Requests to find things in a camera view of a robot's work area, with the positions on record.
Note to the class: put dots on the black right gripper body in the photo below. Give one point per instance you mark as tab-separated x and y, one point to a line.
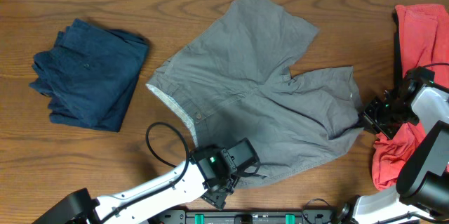
389	117

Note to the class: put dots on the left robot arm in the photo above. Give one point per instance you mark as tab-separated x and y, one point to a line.
206	170

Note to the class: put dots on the folded navy blue shorts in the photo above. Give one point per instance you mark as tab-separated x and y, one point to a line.
90	75

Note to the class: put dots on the red printed t-shirt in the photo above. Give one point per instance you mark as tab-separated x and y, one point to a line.
423	33

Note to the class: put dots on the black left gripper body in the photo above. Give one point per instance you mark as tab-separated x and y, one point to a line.
217	199

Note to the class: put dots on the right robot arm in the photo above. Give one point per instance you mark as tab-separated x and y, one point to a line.
421	192

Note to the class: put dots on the black garment under red shirt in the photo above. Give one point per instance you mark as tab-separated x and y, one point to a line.
398	72

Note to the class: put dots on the grey shorts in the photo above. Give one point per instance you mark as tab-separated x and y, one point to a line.
234	82

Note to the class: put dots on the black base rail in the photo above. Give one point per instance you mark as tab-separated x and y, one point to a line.
316	211

